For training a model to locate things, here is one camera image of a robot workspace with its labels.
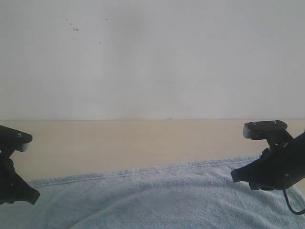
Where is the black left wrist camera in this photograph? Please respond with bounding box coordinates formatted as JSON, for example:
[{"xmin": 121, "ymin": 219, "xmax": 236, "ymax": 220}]
[{"xmin": 0, "ymin": 125, "xmax": 33, "ymax": 152}]

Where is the black right camera cable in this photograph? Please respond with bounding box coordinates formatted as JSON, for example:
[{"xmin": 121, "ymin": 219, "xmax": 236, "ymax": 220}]
[{"xmin": 282, "ymin": 188, "xmax": 305, "ymax": 214}]

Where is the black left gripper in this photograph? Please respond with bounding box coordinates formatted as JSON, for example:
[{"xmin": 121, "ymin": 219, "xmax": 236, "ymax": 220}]
[{"xmin": 0, "ymin": 150, "xmax": 40, "ymax": 205}]

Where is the light blue fluffy towel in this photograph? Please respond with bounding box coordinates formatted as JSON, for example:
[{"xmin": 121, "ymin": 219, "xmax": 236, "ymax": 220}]
[{"xmin": 0, "ymin": 155, "xmax": 305, "ymax": 229}]

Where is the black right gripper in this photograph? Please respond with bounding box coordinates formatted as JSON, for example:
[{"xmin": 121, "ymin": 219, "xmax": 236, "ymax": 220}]
[{"xmin": 231, "ymin": 133, "xmax": 305, "ymax": 190}]

